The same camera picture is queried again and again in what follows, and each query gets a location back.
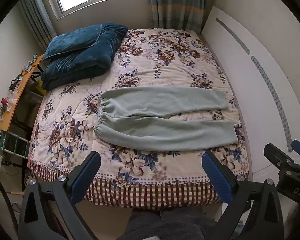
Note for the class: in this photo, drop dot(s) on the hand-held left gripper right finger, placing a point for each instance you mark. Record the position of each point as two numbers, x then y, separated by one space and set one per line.
215 177

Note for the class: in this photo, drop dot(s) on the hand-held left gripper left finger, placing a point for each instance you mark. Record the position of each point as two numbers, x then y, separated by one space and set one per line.
86 175

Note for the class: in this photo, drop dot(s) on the light green pants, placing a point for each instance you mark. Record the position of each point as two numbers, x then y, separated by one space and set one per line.
152 110

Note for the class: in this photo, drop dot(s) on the person's dark grey clothing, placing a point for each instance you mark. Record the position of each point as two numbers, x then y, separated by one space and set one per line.
170 225

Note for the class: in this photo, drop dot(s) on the green and white rack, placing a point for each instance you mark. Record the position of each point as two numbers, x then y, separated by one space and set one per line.
15 142

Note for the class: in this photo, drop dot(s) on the yellow stick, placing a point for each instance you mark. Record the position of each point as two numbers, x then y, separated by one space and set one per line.
5 192

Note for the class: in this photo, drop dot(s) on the yellow box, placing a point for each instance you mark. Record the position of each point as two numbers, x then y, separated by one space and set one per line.
37 87

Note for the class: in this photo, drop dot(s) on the white bed headboard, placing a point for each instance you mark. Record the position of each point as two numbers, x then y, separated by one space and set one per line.
240 55

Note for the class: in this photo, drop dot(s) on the small red desk item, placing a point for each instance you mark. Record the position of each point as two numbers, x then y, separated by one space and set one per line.
4 102

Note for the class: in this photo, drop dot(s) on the dark blue folded quilt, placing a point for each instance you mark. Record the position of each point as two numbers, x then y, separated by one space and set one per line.
90 65

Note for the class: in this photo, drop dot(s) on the wooden desk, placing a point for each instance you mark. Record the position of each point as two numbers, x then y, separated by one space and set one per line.
22 85

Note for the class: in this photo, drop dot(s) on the small white desk items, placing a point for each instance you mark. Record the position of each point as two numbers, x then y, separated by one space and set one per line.
30 63

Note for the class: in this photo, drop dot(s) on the floral bed blanket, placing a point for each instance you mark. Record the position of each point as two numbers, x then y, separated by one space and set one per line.
165 55

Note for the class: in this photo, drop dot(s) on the dark blue pillow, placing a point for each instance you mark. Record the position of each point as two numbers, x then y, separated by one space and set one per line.
70 42

